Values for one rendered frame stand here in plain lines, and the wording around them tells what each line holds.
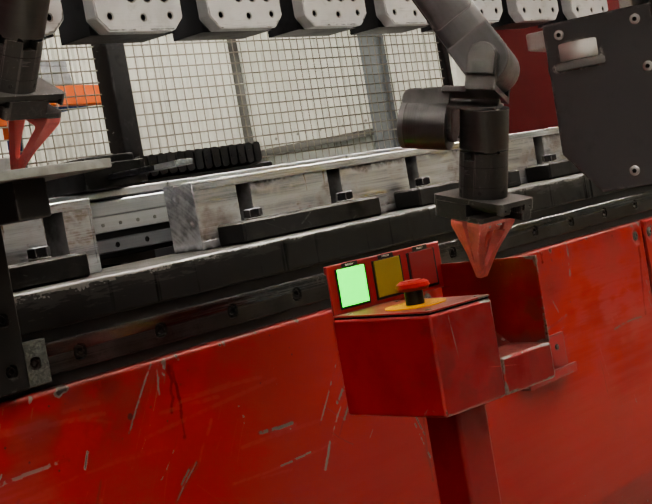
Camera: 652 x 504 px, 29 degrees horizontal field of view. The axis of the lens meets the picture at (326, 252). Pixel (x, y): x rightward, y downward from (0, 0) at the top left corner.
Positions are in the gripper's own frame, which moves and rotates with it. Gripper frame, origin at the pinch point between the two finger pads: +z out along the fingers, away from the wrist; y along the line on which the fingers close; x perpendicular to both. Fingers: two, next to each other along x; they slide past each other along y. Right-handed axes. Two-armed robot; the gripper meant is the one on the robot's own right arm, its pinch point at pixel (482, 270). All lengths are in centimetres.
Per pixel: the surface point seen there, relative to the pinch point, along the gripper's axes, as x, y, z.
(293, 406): 9.9, 23.2, 20.7
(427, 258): -2.2, 10.6, 0.8
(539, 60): -157, 108, -7
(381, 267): 6.1, 10.8, 0.4
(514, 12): -77, 55, -25
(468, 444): 7.1, -4.1, 19.0
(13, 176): 53, 15, -17
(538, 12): -84, 55, -25
